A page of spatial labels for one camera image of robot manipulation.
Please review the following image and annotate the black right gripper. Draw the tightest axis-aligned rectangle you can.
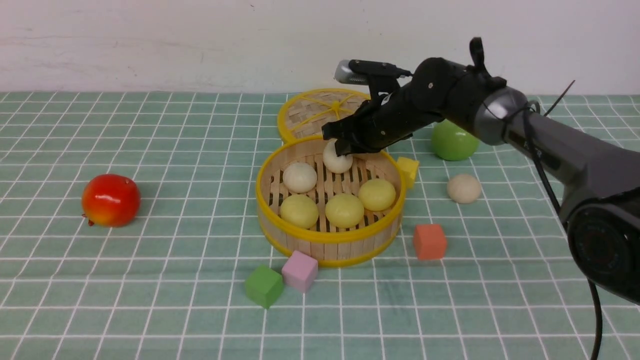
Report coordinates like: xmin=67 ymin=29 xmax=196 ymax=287
xmin=321 ymin=82 xmax=446 ymax=158

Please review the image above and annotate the white bun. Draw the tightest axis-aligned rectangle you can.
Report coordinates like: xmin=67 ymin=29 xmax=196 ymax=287
xmin=282 ymin=162 xmax=318 ymax=194
xmin=446 ymin=173 xmax=483 ymax=204
xmin=322 ymin=139 xmax=354 ymax=174

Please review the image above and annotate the yellow bun front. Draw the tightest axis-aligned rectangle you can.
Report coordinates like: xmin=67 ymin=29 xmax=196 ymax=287
xmin=358 ymin=178 xmax=396 ymax=212

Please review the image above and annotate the yellow bun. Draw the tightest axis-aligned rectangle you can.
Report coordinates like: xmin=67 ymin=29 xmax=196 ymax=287
xmin=325 ymin=193 xmax=365 ymax=229
xmin=358 ymin=178 xmax=396 ymax=212
xmin=279 ymin=194 xmax=319 ymax=230

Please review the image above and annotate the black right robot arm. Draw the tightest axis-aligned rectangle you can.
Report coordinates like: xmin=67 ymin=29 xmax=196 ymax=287
xmin=321 ymin=56 xmax=640 ymax=304

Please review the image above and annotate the woven bamboo steamer lid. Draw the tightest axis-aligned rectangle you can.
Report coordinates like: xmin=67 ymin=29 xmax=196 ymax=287
xmin=277 ymin=88 xmax=370 ymax=144

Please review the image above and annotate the bamboo steamer tray yellow rim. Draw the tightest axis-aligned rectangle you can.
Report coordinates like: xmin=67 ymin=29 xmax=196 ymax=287
xmin=254 ymin=136 xmax=408 ymax=268

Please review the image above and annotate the yellow foam cube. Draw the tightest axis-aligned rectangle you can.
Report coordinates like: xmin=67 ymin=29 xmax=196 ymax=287
xmin=397 ymin=156 xmax=419 ymax=189

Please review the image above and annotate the green toy apple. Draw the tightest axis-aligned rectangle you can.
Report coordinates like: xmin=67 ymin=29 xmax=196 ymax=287
xmin=430 ymin=120 xmax=480 ymax=162

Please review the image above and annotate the orange foam cube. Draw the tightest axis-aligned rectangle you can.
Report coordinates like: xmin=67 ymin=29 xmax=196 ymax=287
xmin=413 ymin=223 xmax=448 ymax=261

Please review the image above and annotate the pink foam cube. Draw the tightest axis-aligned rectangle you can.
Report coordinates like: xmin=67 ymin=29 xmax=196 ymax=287
xmin=281 ymin=250 xmax=319 ymax=294

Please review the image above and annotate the green foam cube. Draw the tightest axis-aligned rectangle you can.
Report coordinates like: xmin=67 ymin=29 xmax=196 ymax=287
xmin=244 ymin=264 xmax=285 ymax=310

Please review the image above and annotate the green checked tablecloth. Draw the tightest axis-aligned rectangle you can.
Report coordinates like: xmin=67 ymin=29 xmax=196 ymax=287
xmin=0 ymin=90 xmax=640 ymax=360

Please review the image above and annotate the red yellow toy pomegranate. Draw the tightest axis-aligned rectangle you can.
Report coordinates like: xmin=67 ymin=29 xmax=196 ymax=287
xmin=81 ymin=173 xmax=142 ymax=228

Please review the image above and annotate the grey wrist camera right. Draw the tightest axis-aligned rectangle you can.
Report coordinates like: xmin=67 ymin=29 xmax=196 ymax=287
xmin=333 ymin=59 xmax=413 ymax=85

